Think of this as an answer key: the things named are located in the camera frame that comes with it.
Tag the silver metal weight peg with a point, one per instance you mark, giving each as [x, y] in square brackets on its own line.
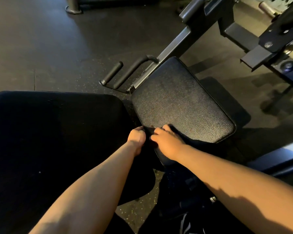
[266, 9]

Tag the person's left fingers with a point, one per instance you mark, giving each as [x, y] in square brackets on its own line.
[141, 133]

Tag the blue steel frame beam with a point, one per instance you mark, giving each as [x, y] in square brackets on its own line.
[276, 160]

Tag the person's right forearm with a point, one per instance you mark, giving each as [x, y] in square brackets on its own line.
[234, 190]

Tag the short black foam grip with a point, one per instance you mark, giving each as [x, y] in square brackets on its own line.
[112, 74]

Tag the black textured seat pad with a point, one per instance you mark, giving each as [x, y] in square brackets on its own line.
[180, 102]

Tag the black cloth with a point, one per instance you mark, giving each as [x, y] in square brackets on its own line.
[150, 131]

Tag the grey steel support beam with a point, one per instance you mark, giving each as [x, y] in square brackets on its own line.
[171, 43]

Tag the person's left hand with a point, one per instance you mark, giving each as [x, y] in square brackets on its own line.
[137, 140]

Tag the person's right hand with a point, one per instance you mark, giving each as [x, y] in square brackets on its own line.
[170, 146]

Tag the person's left forearm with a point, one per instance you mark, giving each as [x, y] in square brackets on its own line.
[92, 192]

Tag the person's black shorts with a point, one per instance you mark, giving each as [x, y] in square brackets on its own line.
[185, 192]

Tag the person's right fingers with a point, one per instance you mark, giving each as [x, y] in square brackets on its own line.
[158, 136]

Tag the black gym machine frame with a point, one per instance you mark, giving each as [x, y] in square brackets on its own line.
[263, 38]

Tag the large smooth black pad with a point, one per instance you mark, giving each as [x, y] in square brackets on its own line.
[53, 148]

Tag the black round machine foot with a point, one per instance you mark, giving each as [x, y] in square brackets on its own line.
[73, 9]

